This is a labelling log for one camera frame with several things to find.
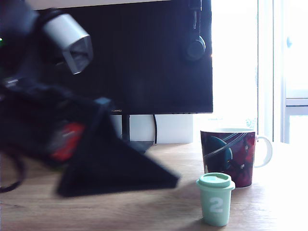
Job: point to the mint green capsule with numeral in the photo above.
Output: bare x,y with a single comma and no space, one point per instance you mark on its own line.
216,202

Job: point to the black monitor stand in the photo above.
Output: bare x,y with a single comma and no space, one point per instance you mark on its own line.
140,145

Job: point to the large black monitor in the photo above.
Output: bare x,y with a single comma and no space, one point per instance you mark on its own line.
144,60

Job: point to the dark red print mug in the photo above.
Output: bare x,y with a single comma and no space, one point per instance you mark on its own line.
228,156

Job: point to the black headphones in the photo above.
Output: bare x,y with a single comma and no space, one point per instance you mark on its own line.
195,48

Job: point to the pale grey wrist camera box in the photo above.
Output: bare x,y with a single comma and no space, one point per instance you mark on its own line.
65,31

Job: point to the white window frame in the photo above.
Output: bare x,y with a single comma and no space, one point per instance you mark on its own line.
278,72

